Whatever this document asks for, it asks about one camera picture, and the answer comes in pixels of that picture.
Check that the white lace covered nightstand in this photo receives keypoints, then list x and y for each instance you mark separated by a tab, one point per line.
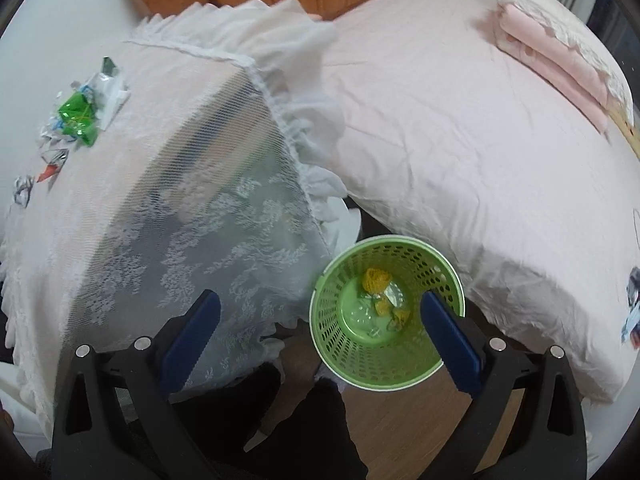
175	160

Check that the white plastic bag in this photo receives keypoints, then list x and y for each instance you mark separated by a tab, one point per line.
345	225

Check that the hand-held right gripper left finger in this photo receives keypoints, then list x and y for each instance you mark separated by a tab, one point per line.
192	342

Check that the green plastic wrapper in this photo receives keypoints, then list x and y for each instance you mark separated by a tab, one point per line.
77	115

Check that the yellow crumpled wrapper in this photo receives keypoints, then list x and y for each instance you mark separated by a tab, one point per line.
384	308

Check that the yellow foam mesh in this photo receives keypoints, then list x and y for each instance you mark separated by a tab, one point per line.
376	280

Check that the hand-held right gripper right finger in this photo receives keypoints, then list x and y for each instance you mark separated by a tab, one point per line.
452	347

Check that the white plastic wrapper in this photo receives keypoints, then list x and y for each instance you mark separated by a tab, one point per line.
107	91

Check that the folded pink blanket with pillow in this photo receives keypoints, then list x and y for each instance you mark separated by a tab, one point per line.
565	15

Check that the light wooden board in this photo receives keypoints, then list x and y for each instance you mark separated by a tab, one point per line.
624	132

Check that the dark window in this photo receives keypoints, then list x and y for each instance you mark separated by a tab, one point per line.
612	25

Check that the green plastic mesh basket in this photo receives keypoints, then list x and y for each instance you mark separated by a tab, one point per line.
350	342

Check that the red and white wrapper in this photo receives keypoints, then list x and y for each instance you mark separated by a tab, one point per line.
52	167

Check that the small green wrapper piece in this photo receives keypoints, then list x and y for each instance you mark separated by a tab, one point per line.
110	65

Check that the bed with pink sheet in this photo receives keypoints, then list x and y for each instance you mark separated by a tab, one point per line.
450	135

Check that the black and white crumpled wrapper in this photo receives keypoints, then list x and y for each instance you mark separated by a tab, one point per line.
22	191

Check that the crumpled white paper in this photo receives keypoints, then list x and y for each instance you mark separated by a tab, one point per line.
52	135

